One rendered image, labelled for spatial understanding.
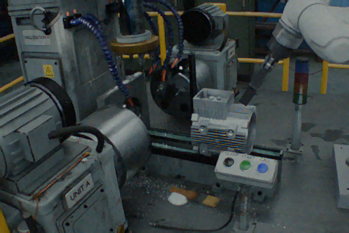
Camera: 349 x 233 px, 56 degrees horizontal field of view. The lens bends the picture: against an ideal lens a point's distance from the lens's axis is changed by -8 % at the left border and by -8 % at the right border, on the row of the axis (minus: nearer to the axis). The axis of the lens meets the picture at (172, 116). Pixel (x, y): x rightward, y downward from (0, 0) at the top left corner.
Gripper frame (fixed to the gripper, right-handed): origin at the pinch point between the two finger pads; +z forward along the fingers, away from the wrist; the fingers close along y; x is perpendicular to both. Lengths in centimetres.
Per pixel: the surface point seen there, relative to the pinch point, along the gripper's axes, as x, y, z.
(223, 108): -4.3, -0.9, 11.1
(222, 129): -0.6, 2.7, 16.0
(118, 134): -24.6, 27.8, 22.1
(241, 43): -46, -311, 104
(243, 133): 5.7, 1.5, 13.2
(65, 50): -62, 12, 20
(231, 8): -78, -309, 71
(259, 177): 15.7, 24.0, 7.6
